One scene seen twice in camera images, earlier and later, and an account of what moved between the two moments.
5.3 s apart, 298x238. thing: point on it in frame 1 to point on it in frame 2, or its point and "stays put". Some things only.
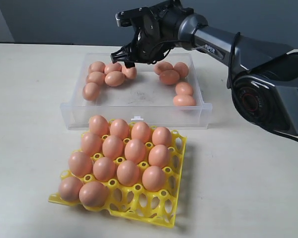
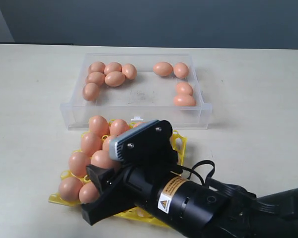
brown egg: x=99 y=124 stays put
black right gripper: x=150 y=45 to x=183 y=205
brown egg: x=69 y=189 stays put
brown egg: x=183 y=100 stays put
